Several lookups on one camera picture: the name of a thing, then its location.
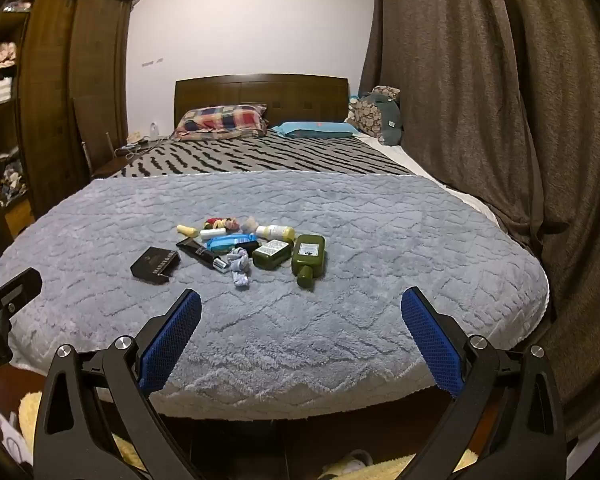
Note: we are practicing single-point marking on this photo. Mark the grey plush blanket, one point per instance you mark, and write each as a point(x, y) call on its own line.
point(330, 330)

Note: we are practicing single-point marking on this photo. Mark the small yellow tube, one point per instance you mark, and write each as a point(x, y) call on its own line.
point(187, 231)

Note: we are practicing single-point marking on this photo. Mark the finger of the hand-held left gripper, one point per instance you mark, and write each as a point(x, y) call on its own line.
point(15, 290)

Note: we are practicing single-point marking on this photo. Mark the plaid pillow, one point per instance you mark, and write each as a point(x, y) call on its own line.
point(220, 120)

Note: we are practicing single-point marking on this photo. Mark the white bed sheet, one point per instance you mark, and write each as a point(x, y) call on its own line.
point(430, 172)

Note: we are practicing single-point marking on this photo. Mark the black striped grey blanket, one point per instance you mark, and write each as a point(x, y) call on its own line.
point(280, 157)

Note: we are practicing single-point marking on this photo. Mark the dark small bottle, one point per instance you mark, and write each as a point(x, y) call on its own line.
point(248, 248)

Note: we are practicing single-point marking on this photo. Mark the brown curtain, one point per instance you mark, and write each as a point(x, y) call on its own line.
point(480, 85)

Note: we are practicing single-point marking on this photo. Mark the black cardboard box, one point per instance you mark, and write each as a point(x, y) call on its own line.
point(155, 263)

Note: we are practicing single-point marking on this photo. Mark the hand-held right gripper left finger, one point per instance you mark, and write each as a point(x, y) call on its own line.
point(172, 340)

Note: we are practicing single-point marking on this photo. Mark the white lip balm tube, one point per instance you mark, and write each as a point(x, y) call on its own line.
point(212, 233)

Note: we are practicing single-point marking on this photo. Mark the open shelf with clothes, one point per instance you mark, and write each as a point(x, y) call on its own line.
point(2, 110)

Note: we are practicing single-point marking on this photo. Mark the white slipper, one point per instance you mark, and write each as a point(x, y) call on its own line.
point(347, 461)

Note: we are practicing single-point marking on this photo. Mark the blue pillow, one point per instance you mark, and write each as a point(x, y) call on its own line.
point(312, 129)

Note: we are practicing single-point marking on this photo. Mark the wood-slice patterned cushion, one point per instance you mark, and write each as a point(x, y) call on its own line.
point(370, 110)

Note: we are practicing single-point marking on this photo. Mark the grey sock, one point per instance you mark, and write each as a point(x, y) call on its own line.
point(239, 267)

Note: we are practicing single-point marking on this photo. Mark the wooden wardrobe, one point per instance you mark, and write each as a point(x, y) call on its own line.
point(70, 85)

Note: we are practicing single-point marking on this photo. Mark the cluttered bedside table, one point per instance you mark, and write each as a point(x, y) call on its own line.
point(130, 152)

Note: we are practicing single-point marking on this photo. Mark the small green labelled bottle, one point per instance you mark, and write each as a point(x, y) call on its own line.
point(271, 254)

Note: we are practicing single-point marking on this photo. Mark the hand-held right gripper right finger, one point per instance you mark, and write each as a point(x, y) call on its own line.
point(430, 340)

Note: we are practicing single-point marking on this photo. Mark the white bottle yellow cap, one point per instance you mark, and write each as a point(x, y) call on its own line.
point(275, 232)

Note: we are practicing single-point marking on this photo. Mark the large green bottle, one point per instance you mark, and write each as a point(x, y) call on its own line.
point(308, 257)

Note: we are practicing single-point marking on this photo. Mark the wooden headboard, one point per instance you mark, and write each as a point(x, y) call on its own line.
point(260, 92)

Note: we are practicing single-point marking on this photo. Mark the colourful yarn scrunchie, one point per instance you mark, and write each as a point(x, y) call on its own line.
point(220, 222)

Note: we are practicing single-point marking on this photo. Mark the black tube silver cap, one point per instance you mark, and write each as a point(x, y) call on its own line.
point(197, 251)

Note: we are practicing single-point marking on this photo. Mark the blue wipes packet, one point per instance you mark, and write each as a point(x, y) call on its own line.
point(227, 243)

